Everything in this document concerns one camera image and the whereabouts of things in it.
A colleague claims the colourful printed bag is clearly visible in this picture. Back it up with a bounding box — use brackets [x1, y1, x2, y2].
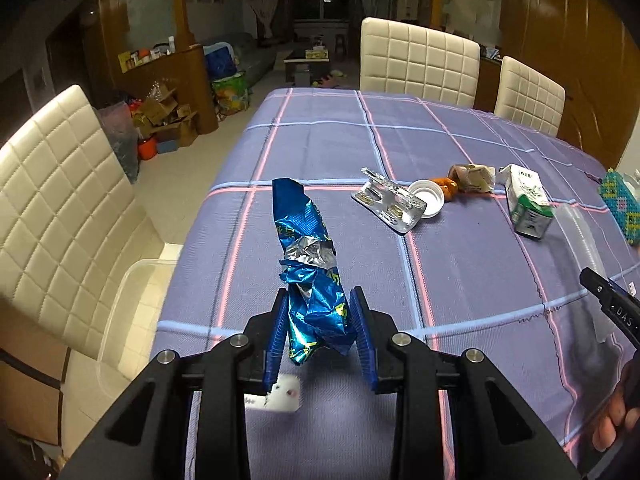
[210, 70, 250, 116]

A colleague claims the grey plastic bag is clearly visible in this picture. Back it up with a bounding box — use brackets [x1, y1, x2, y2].
[96, 101, 139, 183]

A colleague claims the silver pill blister pack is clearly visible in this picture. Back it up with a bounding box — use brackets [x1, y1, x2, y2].
[352, 168, 426, 235]

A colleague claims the blue foil wrapper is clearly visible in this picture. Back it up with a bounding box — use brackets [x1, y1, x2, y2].
[271, 178, 356, 365]

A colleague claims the cream chair far right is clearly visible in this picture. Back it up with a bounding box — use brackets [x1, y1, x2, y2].
[494, 56, 566, 138]

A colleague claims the blue bag on sofa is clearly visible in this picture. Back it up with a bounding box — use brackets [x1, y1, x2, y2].
[203, 41, 238, 80]

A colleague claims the orange bucket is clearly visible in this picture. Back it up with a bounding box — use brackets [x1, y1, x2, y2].
[138, 138, 157, 160]

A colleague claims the white paper tag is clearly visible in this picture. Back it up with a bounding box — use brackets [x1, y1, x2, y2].
[244, 374, 302, 413]

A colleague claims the dark coffee table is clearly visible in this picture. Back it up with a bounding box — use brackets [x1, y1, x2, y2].
[284, 49, 331, 87]

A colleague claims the cream chair far end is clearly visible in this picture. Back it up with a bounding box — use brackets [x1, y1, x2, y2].
[359, 18, 480, 108]

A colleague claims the wooden partition counter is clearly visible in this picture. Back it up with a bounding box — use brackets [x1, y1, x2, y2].
[85, 0, 218, 134]

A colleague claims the clear plastic bin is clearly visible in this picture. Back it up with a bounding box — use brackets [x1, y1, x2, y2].
[96, 259, 177, 400]

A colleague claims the beige paper wrapper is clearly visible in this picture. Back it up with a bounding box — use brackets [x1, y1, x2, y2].
[448, 164, 497, 194]

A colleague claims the teal beaded pouch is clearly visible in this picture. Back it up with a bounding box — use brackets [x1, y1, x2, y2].
[599, 169, 640, 246]

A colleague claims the cream chair left side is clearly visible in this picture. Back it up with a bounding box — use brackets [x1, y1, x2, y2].
[0, 83, 184, 449]

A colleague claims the white plastic lid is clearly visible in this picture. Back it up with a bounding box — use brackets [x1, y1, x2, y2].
[408, 180, 445, 219]

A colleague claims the green white milk carton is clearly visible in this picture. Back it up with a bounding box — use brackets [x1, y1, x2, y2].
[497, 164, 554, 240]

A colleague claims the person's right hand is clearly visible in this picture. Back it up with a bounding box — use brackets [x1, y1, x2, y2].
[591, 361, 639, 452]

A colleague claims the pile of cardboard boxes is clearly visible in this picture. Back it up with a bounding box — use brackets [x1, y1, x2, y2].
[131, 81, 198, 154]

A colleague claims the orange peel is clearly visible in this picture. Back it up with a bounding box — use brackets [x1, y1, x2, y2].
[432, 178, 459, 202]

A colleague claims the clear plastic cup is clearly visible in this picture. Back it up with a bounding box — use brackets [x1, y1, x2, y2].
[553, 204, 614, 344]

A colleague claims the cream chair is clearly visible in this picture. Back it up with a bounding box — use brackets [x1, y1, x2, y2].
[494, 56, 566, 138]
[0, 83, 184, 449]

